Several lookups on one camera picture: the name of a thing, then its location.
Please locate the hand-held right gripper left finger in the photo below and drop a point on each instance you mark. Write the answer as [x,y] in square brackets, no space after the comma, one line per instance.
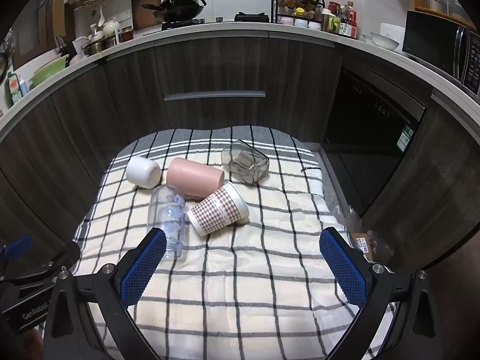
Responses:
[144,266]

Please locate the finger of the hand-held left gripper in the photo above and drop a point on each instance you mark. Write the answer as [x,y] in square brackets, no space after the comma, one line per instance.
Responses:
[56,259]
[17,246]

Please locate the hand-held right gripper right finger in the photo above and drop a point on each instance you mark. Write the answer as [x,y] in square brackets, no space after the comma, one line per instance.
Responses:
[343,266]

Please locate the brown checked paper cup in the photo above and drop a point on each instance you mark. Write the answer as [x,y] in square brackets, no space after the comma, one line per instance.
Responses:
[213,210]

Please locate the white cup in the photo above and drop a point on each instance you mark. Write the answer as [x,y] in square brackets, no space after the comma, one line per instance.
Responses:
[140,170]

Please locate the pink cup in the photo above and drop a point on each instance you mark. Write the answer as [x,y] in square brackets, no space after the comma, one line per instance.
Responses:
[191,176]

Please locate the grey glass cup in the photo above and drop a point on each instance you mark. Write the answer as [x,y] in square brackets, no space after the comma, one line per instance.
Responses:
[243,165]

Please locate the cardboard box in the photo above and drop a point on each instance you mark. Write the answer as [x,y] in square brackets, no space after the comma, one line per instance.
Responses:
[363,245]

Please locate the clear plastic bag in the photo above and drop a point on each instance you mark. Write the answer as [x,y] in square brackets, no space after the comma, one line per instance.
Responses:
[378,247]

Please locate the clear plastic bottle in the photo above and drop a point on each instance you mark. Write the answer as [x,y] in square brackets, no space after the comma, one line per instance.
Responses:
[167,210]

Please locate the checked white cloth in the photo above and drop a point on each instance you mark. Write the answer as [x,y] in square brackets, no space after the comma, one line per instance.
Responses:
[243,270]

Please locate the black built-in dishwasher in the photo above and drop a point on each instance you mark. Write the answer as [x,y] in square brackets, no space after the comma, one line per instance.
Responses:
[367,127]

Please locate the green dish soap bottle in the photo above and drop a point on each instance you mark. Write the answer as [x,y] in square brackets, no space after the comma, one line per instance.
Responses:
[13,88]

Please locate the green plastic basin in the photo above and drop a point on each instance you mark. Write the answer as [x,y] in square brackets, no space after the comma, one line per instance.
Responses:
[48,71]

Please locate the black knife block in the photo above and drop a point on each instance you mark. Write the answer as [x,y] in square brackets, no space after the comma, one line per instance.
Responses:
[64,47]

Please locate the steel pot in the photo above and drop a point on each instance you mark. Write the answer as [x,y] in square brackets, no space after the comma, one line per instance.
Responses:
[97,45]

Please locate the small white bowl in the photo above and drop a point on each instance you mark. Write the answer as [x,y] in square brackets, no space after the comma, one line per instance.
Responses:
[367,38]

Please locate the large white bowl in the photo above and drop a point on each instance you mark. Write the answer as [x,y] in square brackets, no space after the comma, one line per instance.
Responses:
[386,41]

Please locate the red lidded container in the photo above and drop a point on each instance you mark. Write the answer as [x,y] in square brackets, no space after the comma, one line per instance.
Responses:
[125,34]

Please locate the white teapot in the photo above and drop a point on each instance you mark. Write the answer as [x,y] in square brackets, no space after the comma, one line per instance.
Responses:
[110,27]

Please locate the white rice cooker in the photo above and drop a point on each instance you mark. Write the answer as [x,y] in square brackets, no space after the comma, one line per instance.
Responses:
[392,32]

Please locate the black microwave oven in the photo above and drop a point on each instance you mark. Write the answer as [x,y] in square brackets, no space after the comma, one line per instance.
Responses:
[435,43]

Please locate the black gas stove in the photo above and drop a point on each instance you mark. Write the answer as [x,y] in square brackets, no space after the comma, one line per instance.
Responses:
[225,20]

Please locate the brown cutting board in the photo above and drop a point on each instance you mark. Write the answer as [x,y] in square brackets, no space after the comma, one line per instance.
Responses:
[144,7]

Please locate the black wok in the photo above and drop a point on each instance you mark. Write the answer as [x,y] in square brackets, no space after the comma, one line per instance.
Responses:
[180,5]

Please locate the black spice rack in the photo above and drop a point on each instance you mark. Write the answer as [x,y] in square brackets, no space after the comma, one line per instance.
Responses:
[296,3]

